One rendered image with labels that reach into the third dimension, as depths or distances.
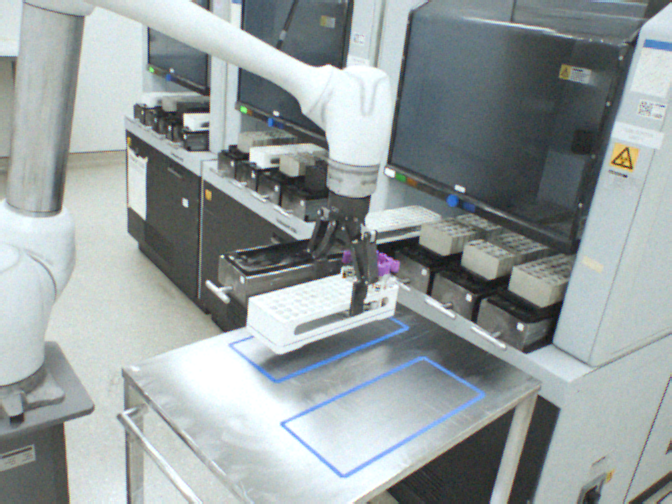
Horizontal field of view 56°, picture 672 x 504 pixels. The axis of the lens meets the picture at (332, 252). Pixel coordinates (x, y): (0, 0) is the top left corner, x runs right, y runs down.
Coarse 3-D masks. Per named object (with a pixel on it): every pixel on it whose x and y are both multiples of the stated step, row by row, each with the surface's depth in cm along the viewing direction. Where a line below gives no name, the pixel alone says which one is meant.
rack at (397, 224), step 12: (372, 216) 176; (384, 216) 178; (396, 216) 179; (408, 216) 179; (420, 216) 181; (432, 216) 182; (372, 228) 167; (384, 228) 170; (396, 228) 173; (408, 228) 181; (420, 228) 184; (384, 240) 171
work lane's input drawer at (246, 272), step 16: (304, 240) 168; (400, 240) 175; (224, 256) 154; (240, 256) 153; (256, 256) 158; (272, 256) 159; (288, 256) 160; (304, 256) 161; (336, 256) 162; (224, 272) 154; (240, 272) 148; (256, 272) 148; (272, 272) 150; (288, 272) 153; (304, 272) 156; (336, 272) 162; (224, 288) 151; (240, 288) 149; (256, 288) 148; (272, 288) 151
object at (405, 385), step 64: (384, 320) 131; (128, 384) 106; (192, 384) 104; (256, 384) 106; (320, 384) 108; (384, 384) 110; (448, 384) 112; (512, 384) 114; (128, 448) 112; (192, 448) 92; (256, 448) 92; (320, 448) 93; (384, 448) 95; (448, 448) 99; (512, 448) 121
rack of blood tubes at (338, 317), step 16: (288, 288) 118; (304, 288) 119; (320, 288) 121; (336, 288) 121; (368, 288) 123; (256, 304) 111; (272, 304) 111; (288, 304) 114; (304, 304) 114; (320, 304) 114; (336, 304) 115; (256, 320) 111; (272, 320) 108; (288, 320) 107; (304, 320) 109; (320, 320) 120; (336, 320) 121; (352, 320) 119; (368, 320) 122; (256, 336) 112; (272, 336) 109; (288, 336) 108; (304, 336) 111; (320, 336) 114
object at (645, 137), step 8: (616, 128) 126; (624, 128) 124; (632, 128) 123; (640, 128) 122; (616, 136) 126; (624, 136) 125; (632, 136) 123; (640, 136) 122; (648, 136) 121; (656, 136) 120; (640, 144) 122; (648, 144) 121; (656, 144) 120
